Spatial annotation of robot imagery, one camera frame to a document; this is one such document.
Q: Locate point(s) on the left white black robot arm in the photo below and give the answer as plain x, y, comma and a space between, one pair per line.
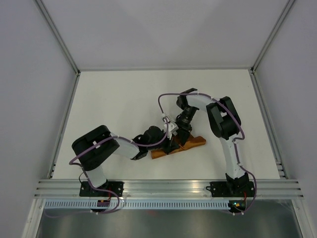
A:
93, 148

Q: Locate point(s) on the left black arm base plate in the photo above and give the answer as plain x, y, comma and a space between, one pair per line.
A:
110, 188

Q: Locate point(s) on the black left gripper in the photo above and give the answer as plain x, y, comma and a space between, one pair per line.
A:
171, 146

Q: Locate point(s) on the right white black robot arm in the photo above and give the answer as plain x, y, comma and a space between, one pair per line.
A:
225, 125

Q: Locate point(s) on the aluminium frame post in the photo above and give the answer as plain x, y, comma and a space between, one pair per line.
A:
54, 30
277, 26

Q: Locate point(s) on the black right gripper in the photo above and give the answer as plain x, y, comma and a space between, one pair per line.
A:
183, 132

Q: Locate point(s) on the white slotted cable duct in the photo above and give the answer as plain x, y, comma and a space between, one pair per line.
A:
140, 204

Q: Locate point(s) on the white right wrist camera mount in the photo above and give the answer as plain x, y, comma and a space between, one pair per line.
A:
165, 118

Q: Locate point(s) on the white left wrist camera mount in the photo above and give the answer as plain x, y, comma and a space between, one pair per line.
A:
171, 129

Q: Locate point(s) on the orange cloth napkin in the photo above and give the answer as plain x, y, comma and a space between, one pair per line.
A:
191, 143

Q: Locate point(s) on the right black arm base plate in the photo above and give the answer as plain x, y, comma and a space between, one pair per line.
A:
222, 189

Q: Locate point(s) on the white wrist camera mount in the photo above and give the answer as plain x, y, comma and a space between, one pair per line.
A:
171, 129
165, 118

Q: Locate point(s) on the aluminium front rail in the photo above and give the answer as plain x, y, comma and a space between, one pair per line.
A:
171, 189

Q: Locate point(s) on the aluminium frame post left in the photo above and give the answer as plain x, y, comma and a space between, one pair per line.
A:
54, 30

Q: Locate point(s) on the aluminium frame post right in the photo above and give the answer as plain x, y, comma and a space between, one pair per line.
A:
277, 26

